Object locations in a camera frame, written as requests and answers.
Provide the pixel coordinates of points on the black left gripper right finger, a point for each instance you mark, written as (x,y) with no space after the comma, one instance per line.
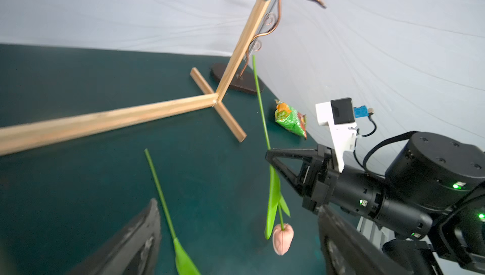
(347,251)

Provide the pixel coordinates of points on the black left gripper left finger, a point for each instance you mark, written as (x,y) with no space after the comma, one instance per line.
(132,250)

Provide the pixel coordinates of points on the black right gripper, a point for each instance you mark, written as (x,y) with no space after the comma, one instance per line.
(312,174)

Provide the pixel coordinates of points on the orange tulip green stem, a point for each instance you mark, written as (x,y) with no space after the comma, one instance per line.
(183,262)

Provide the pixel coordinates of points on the pink tulip green stem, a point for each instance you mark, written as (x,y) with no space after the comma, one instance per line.
(281,233)

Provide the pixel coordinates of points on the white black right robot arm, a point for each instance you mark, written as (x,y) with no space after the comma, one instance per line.
(428,205)

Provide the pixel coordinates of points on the green snack bag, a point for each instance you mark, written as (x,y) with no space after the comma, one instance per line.
(290,119)

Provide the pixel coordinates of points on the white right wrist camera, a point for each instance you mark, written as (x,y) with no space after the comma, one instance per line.
(340,117)

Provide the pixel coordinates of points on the copper wire cup stand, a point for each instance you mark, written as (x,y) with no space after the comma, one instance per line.
(243,80)

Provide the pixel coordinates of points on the wooden clothes rack frame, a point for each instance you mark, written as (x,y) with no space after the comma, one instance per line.
(34,135)

